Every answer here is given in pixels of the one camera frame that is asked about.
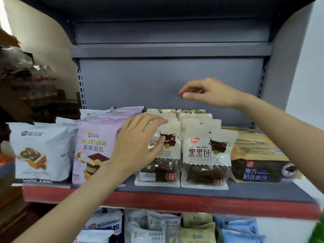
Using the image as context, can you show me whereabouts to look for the single chocolate bread packet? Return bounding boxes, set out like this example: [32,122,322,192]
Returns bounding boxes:
[134,121,182,188]

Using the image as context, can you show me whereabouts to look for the purple mousse bread packet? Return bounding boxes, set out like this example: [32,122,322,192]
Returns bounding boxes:
[92,112,142,122]
[72,118,128,187]
[111,106,145,115]

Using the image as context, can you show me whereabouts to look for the brown cardboard box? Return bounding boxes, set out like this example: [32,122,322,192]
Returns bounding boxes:
[0,28,21,48]

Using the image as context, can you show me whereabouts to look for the person's left hand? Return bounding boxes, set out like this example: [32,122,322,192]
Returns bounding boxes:
[109,112,169,179]

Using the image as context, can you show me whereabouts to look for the person's left forearm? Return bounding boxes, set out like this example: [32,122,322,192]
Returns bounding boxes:
[11,159,129,243]

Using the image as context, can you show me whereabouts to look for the person's right forearm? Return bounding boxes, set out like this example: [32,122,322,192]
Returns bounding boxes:
[237,94,324,194]

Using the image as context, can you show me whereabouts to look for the olive green bread packet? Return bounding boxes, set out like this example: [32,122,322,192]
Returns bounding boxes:
[182,212,213,228]
[178,222,217,243]

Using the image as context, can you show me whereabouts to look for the light blue bread packet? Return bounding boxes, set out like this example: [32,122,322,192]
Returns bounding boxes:
[213,214,257,234]
[221,228,267,243]

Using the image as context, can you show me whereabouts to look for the white cake bread packet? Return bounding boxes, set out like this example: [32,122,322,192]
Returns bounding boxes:
[79,108,113,120]
[55,117,79,160]
[8,122,75,184]

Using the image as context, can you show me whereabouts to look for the yellow and black bread pack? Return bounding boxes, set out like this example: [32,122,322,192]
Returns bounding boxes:
[228,142,302,184]
[221,126,269,150]

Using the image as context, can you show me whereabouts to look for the green fabric item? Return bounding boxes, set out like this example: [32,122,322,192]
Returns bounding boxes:
[308,215,324,243]

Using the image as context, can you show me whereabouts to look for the stack of colourful flat boxes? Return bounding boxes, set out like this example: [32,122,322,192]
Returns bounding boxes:
[0,154,29,227]

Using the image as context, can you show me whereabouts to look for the rows of chocolate bread packets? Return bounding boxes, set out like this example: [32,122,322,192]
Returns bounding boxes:
[146,108,239,191]

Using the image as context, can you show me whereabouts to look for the white and blue bread packet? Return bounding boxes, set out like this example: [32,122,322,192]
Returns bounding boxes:
[84,209,124,236]
[73,229,115,243]

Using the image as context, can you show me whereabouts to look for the person's right hand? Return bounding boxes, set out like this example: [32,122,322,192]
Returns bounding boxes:
[177,77,244,110]

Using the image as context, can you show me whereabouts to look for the shrink-wrapped bottle pack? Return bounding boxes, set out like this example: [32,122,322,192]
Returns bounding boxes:
[0,48,59,107]

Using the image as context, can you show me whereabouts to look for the grey white bread packet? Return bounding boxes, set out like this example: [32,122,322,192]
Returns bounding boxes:
[124,209,149,243]
[147,212,182,242]
[130,222,167,243]

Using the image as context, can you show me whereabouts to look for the grey metal shelving unit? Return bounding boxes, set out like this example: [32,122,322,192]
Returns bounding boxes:
[15,0,322,221]

